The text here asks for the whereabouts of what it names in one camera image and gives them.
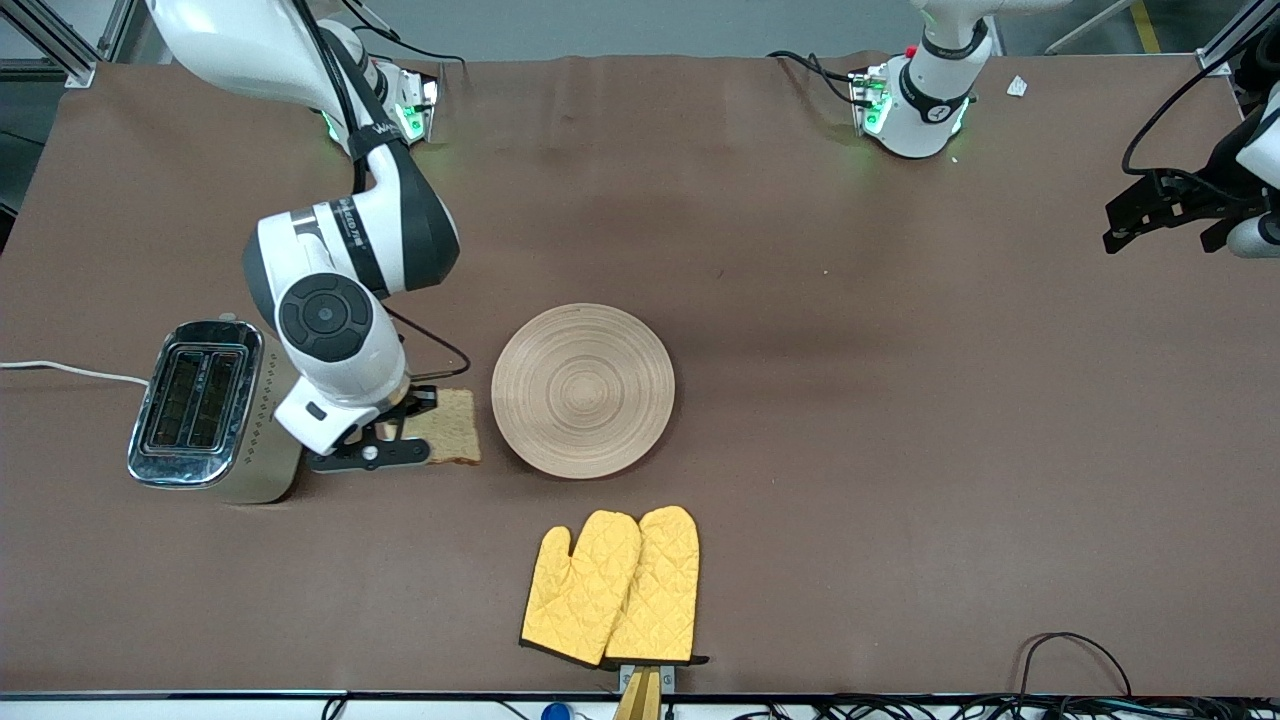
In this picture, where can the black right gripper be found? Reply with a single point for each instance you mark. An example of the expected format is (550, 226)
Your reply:
(418, 402)

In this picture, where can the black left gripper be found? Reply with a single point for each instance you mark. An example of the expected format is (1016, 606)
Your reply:
(1216, 192)

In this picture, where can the speckled bread slice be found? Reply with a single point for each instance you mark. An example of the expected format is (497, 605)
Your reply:
(455, 430)

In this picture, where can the round light wooden plate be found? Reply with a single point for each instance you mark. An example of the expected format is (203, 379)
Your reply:
(585, 390)

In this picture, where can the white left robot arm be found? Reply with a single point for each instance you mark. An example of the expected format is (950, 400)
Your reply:
(925, 110)

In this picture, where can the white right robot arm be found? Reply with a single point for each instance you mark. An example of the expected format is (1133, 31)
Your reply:
(330, 360)

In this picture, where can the beige chrome two-slot toaster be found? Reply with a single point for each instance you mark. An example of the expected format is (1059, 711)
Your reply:
(255, 480)

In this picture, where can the yellow quilted oven mitt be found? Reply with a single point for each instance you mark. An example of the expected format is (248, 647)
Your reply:
(660, 590)
(580, 590)

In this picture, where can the small white paper scrap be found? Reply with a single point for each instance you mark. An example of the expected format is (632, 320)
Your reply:
(1017, 86)

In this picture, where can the small blue round object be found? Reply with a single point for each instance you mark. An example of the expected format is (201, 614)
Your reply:
(555, 712)

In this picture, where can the wooden stick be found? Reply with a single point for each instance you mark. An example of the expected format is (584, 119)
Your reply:
(640, 705)

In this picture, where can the brown table cover sheet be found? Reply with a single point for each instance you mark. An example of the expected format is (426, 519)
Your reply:
(800, 250)

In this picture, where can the aluminium frame profile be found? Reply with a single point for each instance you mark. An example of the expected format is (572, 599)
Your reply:
(1215, 62)
(70, 68)

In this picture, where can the small metal bracket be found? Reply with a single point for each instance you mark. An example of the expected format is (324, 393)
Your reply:
(668, 680)

